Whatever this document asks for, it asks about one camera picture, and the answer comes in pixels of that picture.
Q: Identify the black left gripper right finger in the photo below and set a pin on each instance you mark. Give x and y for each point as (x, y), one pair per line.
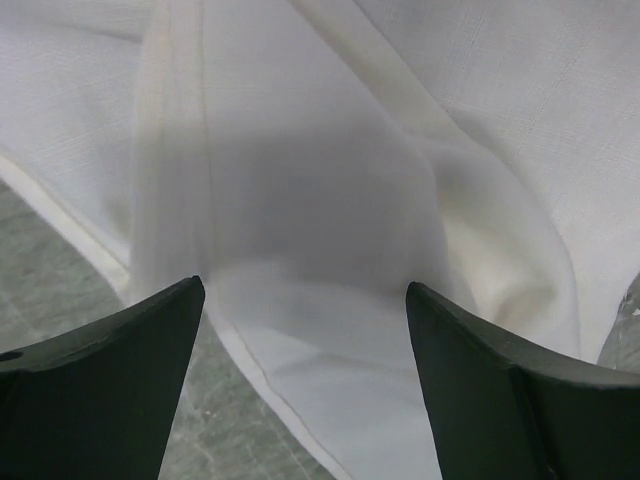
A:
(503, 407)

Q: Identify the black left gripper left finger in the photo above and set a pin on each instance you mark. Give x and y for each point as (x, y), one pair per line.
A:
(98, 402)

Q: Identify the white cloth napkin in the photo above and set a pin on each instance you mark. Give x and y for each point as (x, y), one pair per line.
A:
(310, 159)

